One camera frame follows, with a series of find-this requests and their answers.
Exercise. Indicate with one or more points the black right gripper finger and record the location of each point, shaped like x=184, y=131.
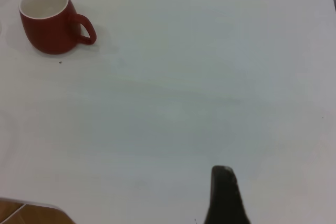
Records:
x=224, y=200

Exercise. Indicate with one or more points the red ceramic mug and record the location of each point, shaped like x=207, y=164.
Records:
x=50, y=35

